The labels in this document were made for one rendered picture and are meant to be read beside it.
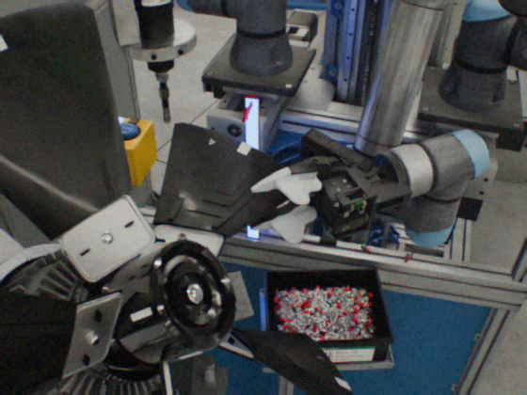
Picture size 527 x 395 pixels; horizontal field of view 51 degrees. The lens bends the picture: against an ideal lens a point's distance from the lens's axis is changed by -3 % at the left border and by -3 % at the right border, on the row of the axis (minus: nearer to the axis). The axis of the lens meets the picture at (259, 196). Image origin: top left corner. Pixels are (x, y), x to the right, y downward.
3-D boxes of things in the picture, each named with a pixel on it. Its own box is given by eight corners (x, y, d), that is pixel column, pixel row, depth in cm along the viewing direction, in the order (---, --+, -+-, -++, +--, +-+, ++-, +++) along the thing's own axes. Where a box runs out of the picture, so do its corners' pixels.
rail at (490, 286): (102, 239, 127) (94, 213, 121) (109, 227, 130) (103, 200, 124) (519, 311, 111) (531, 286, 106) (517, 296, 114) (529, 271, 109)
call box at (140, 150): (68, 181, 113) (55, 138, 106) (89, 152, 120) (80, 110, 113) (140, 193, 110) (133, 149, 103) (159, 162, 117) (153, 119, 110)
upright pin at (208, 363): (201, 387, 82) (198, 364, 78) (205, 375, 84) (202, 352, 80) (215, 390, 82) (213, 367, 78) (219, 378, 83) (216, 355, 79)
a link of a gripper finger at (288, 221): (263, 252, 74) (326, 220, 75) (246, 220, 78) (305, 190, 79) (268, 263, 77) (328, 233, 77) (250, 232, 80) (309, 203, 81)
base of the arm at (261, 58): (241, 43, 143) (241, 7, 137) (299, 52, 140) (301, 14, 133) (220, 71, 132) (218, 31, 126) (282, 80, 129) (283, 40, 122)
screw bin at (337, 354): (265, 367, 99) (265, 344, 94) (263, 292, 111) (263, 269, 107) (388, 363, 99) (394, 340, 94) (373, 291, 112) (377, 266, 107)
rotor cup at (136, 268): (56, 363, 57) (133, 337, 50) (83, 244, 66) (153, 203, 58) (164, 397, 66) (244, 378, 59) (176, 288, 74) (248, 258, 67)
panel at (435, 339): (157, 390, 170) (120, 238, 127) (158, 386, 171) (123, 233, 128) (430, 449, 156) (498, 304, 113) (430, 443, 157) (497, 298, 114)
